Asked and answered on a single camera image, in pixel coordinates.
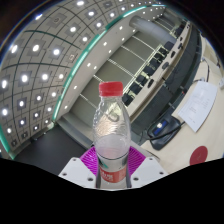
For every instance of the long curved conference desk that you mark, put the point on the long curved conference desk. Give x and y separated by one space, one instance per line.
180 83

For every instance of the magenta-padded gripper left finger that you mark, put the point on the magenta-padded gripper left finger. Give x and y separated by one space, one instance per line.
88 163

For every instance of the black desk phone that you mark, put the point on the black desk phone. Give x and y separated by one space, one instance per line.
163 131

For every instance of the flat round red coaster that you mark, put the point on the flat round red coaster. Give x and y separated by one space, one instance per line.
198 155

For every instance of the clear red-capped water bottle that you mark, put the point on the clear red-capped water bottle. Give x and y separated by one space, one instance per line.
111 133

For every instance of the group of ceiling lights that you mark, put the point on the group of ceiling lights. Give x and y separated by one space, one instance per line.
43 76

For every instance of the row of black office chairs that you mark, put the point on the row of black office chairs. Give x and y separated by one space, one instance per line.
156 63

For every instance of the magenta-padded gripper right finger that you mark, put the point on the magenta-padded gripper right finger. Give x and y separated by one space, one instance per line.
136 162

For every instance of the white printed paper sheet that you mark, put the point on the white printed paper sheet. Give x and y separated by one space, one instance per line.
198 105

